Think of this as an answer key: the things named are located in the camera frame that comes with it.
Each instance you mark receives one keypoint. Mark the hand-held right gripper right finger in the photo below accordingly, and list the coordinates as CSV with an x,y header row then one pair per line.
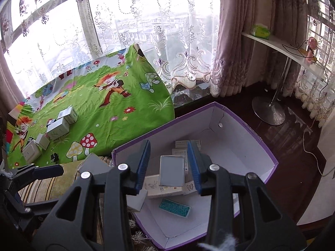
x,y
193,167

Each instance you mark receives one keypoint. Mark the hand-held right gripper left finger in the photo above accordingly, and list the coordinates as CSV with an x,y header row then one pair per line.
x,y
142,167

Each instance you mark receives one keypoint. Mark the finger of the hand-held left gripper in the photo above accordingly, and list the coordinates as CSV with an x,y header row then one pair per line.
x,y
49,171
34,207

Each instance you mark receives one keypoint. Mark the black binder clip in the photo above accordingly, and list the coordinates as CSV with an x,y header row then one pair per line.
x,y
55,157

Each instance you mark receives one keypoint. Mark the white box with red print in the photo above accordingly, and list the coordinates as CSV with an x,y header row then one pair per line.
x,y
179,152

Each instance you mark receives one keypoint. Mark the plain white cube box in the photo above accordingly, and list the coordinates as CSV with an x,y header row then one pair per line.
x,y
171,170

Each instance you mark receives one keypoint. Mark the tall beige box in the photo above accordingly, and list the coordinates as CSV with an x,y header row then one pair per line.
x,y
153,188

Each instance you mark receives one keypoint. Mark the grey-white box with dot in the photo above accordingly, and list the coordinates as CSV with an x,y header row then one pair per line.
x,y
31,151

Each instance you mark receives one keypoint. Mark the small white box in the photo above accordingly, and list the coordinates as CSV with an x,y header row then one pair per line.
x,y
42,142

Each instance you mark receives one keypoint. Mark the white cardboard box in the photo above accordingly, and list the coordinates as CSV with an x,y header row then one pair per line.
x,y
138,201
57,129

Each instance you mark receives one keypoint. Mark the small black box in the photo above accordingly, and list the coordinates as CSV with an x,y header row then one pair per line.
x,y
31,139

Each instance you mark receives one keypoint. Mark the small teal box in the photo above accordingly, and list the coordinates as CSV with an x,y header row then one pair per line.
x,y
174,207

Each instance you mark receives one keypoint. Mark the grey cardboard box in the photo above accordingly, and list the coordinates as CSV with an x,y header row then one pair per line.
x,y
94,164

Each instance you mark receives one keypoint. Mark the purple cardboard box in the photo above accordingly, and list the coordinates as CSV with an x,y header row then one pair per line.
x,y
235,149

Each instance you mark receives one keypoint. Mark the dark blue box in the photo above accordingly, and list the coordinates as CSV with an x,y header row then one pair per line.
x,y
51,122

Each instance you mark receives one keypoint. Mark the striped beige towel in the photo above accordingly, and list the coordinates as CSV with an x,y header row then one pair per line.
x,y
44,189

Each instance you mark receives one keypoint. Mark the green cartoon printed sheet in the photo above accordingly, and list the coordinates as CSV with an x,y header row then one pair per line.
x,y
86,120

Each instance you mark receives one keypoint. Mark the brown curtain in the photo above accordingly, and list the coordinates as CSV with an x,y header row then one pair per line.
x,y
7,89

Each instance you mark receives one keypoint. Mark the pink patterned curtain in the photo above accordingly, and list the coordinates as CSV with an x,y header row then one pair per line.
x,y
235,31

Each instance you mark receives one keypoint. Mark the lace window curtain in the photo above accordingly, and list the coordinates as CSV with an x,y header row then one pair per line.
x,y
322,102

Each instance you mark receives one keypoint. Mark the white shelf with items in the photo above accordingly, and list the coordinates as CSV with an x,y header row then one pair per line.
x,y
277,44

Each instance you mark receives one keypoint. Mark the green tissue pack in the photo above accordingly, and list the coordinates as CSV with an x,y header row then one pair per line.
x,y
260,31

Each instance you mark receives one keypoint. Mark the small yellow object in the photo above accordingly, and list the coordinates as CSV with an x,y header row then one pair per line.
x,y
305,53

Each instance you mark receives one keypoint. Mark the small pink fan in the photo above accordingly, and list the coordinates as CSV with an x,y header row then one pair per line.
x,y
311,43

